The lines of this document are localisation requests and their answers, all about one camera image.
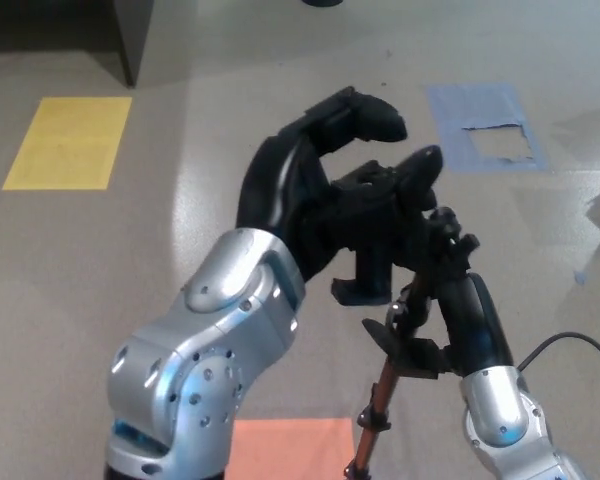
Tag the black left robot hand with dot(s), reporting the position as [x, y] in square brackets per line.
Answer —
[270, 190]

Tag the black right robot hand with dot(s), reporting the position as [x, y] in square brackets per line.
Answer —
[480, 325]

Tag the black telescopic phone stand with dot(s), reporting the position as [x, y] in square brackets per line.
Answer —
[370, 280]

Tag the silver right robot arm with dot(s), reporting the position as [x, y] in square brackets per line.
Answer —
[495, 405]

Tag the torn blue floor rectangle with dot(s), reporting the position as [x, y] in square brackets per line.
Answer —
[450, 115]

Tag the yellow floor rectangle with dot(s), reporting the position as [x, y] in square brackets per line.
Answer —
[65, 142]

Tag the orange floor rectangle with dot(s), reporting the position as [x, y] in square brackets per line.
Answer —
[290, 450]

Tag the small blue tape scrap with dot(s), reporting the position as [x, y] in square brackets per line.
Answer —
[581, 278]

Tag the black round base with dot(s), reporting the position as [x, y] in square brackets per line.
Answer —
[322, 2]

